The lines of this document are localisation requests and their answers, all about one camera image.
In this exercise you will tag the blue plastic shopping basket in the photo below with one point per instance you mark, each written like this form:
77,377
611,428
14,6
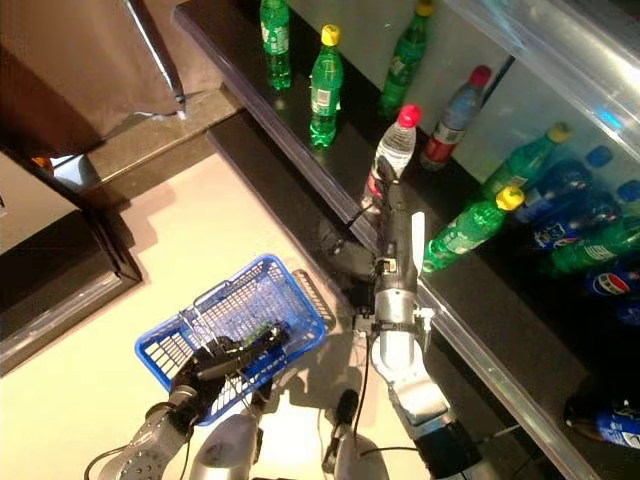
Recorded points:
272,261

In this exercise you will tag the clear water bottle red cap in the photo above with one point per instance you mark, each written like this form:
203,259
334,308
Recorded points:
452,122
397,145

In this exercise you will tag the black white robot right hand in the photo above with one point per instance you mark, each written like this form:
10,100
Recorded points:
400,240

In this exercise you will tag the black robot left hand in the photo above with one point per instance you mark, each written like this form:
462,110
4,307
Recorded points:
220,360

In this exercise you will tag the small green soda bottle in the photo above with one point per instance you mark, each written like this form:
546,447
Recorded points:
467,232
405,65
260,329
595,252
522,162
325,90
276,45

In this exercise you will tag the large cola bottle blue label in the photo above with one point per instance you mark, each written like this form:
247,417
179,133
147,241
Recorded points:
605,420

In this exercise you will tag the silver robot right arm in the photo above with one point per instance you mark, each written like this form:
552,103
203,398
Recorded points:
395,345

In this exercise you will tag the black slotted shelf post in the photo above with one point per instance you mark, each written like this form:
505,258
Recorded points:
502,75

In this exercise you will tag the brown grey curtain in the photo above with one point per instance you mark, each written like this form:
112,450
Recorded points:
75,60

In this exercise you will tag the grey robot right leg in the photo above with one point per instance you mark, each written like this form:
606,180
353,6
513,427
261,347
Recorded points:
360,460

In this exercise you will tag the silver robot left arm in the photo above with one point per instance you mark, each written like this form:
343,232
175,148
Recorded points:
145,445

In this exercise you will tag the black shelf base plinth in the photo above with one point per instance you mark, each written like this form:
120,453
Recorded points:
280,185

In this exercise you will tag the dark glass display cabinet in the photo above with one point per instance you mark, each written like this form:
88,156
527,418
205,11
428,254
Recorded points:
60,290

